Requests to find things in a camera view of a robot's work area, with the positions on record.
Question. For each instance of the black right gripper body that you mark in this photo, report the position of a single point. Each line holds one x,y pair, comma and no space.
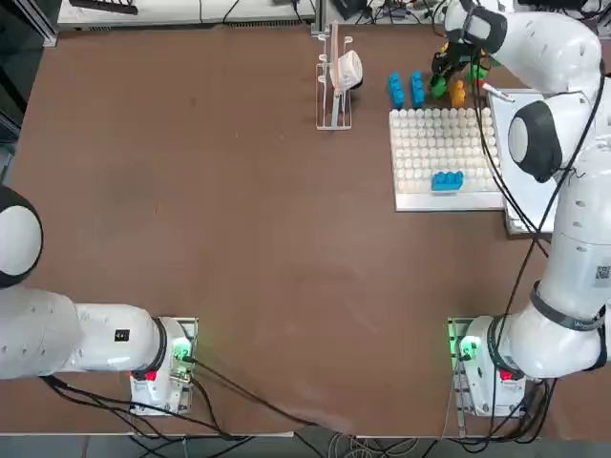
460,53

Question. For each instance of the green two-stud block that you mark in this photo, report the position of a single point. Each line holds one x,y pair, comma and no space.
478,74
436,95

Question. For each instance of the blue three-stud block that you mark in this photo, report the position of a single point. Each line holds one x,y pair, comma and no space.
396,89
416,89
447,182

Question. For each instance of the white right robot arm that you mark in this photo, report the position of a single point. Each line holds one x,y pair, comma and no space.
549,47

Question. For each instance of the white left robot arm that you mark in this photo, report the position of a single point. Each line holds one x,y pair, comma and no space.
48,334

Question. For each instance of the red capped marker pen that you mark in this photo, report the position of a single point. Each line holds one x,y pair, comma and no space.
499,94

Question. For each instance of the white studded baseplate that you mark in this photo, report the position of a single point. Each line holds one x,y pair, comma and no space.
429,143

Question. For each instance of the white cup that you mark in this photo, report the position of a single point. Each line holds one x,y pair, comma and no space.
351,69

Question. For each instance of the black power strip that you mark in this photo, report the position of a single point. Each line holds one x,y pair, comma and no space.
105,6

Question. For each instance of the grey aluminium camera post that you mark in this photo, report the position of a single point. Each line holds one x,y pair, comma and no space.
319,12

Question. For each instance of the whiteboard with metal frame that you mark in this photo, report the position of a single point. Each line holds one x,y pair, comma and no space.
532,198

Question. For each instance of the aluminium frame post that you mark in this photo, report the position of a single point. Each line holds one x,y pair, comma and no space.
51,28

